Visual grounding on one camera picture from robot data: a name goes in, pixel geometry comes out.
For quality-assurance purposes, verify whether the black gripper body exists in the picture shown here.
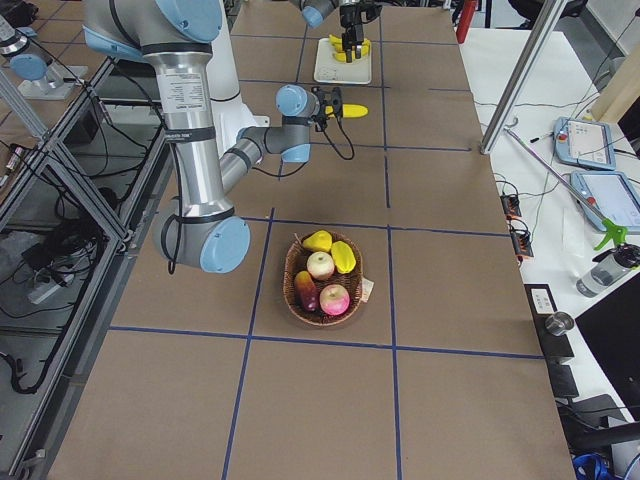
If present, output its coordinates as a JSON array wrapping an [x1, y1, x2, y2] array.
[[311, 86, 344, 131], [338, 0, 382, 34]]

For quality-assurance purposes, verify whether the yellow banana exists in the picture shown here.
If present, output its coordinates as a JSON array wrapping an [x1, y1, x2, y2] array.
[[331, 39, 371, 63], [328, 34, 342, 48], [324, 104, 369, 119]]

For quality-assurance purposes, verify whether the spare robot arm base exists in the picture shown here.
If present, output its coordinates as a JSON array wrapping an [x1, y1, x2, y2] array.
[[1, 17, 88, 100]]

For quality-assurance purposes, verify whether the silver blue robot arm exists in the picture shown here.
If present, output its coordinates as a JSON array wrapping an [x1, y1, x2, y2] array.
[[291, 0, 382, 63], [83, 1, 343, 274]]

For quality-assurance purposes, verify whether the woven brown fruit basket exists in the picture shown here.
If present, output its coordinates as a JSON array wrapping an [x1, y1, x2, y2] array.
[[283, 230, 364, 326]]

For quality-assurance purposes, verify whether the white bear print tray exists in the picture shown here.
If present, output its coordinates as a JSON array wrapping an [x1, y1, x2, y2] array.
[[313, 38, 372, 85]]

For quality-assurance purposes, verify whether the red cylinder tube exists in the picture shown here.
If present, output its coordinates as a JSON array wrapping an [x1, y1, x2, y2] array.
[[455, 0, 478, 45]]

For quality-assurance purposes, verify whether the yellow pear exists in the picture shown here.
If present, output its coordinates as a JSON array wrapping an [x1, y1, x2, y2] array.
[[302, 230, 333, 253]]

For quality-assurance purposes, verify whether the yellow starfruit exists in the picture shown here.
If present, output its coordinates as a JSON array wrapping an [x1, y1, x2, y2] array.
[[330, 241, 357, 274]]

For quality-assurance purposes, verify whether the small paper label tag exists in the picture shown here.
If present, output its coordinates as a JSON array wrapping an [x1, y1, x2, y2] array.
[[361, 277, 375, 303]]

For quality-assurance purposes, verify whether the red yellow mango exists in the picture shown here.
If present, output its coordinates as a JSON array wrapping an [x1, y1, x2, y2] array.
[[294, 270, 319, 312]]

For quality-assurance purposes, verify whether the pink red apple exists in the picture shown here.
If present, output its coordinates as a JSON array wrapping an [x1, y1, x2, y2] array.
[[319, 284, 350, 316]]

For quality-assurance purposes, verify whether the orange black electronics board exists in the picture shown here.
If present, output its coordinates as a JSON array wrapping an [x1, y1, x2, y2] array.
[[500, 193, 534, 263]]

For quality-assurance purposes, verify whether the far blue teach pendant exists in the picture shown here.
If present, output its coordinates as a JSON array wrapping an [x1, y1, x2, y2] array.
[[553, 117, 616, 171]]

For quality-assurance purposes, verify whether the blue teach pendant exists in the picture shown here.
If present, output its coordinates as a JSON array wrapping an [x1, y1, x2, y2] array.
[[553, 117, 616, 171], [570, 171, 639, 234]]

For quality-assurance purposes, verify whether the near blue teach pendant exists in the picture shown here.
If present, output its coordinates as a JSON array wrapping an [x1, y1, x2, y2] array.
[[570, 171, 639, 234]]

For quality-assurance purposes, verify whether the small metal cup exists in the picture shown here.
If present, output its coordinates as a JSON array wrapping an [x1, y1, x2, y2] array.
[[544, 311, 575, 337]]

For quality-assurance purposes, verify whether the black monitor screen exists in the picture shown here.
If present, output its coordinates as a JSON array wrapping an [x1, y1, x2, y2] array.
[[577, 275, 639, 420]]

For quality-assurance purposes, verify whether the aluminium frame post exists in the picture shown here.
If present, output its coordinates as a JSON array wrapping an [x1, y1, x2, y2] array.
[[479, 0, 568, 154]]

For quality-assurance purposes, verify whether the aluminium frame rack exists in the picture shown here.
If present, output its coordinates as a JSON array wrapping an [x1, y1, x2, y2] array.
[[1, 60, 171, 479]]

